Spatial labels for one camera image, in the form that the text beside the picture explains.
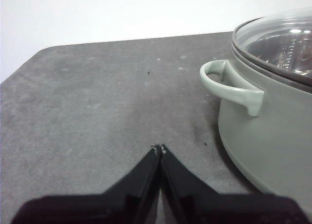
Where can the glass lid with green knob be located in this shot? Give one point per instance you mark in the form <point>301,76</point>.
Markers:
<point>280,38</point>

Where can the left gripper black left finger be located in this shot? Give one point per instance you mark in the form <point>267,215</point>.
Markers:
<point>102,204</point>

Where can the pale green electric steamer pot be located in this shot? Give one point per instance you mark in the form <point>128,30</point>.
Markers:
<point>268,141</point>

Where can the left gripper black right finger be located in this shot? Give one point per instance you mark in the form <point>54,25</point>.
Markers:
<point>209,207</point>

